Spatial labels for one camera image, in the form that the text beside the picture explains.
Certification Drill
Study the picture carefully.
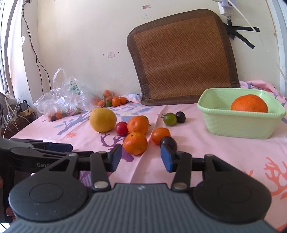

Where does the person left hand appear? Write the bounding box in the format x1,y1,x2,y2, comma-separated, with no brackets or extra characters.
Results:
1,177,16,224

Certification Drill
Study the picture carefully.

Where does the large orange in basket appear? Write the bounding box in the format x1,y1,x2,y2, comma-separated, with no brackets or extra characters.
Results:
230,94,268,113

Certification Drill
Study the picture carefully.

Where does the small orange tomato pile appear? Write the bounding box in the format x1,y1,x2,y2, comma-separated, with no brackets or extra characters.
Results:
92,90,128,108

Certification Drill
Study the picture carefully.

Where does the brown woven seat cushion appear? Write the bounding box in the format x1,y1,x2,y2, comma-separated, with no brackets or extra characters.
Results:
126,9,240,106

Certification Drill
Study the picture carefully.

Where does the yellow grapefruit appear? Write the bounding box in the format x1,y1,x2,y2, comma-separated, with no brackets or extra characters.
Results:
89,108,117,133

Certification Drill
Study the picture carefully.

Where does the black wall cable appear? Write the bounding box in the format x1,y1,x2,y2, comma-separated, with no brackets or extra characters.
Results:
21,0,53,96

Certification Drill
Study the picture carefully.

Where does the dark purple tomato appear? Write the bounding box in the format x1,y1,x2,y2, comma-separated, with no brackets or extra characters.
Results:
160,136,178,152
176,111,186,123

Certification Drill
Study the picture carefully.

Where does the white power cable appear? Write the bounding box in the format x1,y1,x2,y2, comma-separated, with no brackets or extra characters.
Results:
227,0,287,82

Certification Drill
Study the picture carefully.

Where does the white power strip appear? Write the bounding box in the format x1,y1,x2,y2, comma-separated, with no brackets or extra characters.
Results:
217,0,237,17

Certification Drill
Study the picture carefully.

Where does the pink patterned bedsheet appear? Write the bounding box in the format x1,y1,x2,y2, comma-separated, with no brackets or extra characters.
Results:
10,80,287,233

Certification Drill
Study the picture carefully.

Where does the red cherry tomato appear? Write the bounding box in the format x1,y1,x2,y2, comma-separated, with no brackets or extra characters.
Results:
115,121,128,136

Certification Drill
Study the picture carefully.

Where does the clear plastic bag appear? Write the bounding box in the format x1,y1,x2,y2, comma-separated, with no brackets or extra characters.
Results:
34,68,103,122

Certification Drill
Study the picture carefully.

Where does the green plastic basket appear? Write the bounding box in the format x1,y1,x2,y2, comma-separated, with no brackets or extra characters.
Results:
197,88,286,139

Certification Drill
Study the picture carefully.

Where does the mandarin orange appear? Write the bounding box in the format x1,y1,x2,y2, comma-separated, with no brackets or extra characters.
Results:
123,132,148,155
128,116,149,134

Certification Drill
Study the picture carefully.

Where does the black cushion tie strap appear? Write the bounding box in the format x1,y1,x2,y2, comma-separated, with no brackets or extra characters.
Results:
224,18,260,50

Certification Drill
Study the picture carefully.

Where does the dark purple tomato rear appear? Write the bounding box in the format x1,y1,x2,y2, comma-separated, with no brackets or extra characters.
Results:
176,111,186,123

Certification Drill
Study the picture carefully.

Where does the dark purple tomato front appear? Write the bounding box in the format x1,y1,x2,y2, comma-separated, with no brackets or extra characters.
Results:
160,136,178,152

